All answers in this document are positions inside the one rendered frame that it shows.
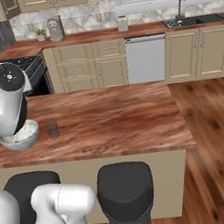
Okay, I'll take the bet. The beige base cabinet run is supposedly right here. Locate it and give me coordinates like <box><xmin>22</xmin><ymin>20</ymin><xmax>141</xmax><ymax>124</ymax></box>
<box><xmin>42</xmin><ymin>37</ymin><xmax>131</xmax><ymax>97</ymax></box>

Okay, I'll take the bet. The clear glass cup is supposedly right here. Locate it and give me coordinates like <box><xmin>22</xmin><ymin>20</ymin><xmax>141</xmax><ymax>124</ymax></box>
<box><xmin>43</xmin><ymin>117</ymin><xmax>61</xmax><ymax>141</ymax></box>

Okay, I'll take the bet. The white bowl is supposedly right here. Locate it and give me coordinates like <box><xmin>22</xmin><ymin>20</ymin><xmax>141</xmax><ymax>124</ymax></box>
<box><xmin>0</xmin><ymin>117</ymin><xmax>43</xmax><ymax>155</ymax></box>

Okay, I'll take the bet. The beige sink cabinet run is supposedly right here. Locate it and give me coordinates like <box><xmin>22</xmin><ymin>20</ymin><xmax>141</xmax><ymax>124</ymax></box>
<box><xmin>158</xmin><ymin>23</ymin><xmax>224</xmax><ymax>86</ymax></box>

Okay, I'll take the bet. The white dishwasher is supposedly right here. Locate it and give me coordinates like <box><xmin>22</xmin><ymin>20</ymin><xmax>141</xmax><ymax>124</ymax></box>
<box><xmin>122</xmin><ymin>32</ymin><xmax>172</xmax><ymax>85</ymax></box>

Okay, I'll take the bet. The beige kitchen island body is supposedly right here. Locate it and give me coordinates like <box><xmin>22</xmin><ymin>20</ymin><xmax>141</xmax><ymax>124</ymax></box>
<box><xmin>0</xmin><ymin>142</ymin><xmax>196</xmax><ymax>224</ymax></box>

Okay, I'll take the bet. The black bar stool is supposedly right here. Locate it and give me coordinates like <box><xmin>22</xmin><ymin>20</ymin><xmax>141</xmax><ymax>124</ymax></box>
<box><xmin>1</xmin><ymin>167</ymin><xmax>68</xmax><ymax>224</ymax></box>
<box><xmin>93</xmin><ymin>158</ymin><xmax>160</xmax><ymax>224</ymax></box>

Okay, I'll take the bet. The white canister with green label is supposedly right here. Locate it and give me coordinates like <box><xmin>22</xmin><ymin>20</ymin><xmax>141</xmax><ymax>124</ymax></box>
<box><xmin>116</xmin><ymin>14</ymin><xmax>131</xmax><ymax>33</ymax></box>

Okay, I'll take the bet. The grey coffee machine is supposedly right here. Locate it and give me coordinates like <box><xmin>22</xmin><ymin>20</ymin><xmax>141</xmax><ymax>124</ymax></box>
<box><xmin>45</xmin><ymin>14</ymin><xmax>67</xmax><ymax>44</ymax></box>

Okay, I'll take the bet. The black stove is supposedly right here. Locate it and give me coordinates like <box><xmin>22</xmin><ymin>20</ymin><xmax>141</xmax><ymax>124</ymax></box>
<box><xmin>0</xmin><ymin>52</ymin><xmax>54</xmax><ymax>102</ymax></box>

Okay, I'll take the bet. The small potted plant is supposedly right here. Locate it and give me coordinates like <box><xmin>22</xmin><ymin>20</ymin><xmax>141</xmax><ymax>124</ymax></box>
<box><xmin>34</xmin><ymin>26</ymin><xmax>48</xmax><ymax>43</ymax></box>

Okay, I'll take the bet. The black sink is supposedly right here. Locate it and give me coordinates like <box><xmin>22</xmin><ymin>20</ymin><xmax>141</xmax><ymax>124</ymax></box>
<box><xmin>162</xmin><ymin>11</ymin><xmax>224</xmax><ymax>31</ymax></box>

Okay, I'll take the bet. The dark metal tap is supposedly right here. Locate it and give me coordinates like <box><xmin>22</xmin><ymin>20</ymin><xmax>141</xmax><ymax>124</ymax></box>
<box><xmin>172</xmin><ymin>0</ymin><xmax>190</xmax><ymax>21</ymax></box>

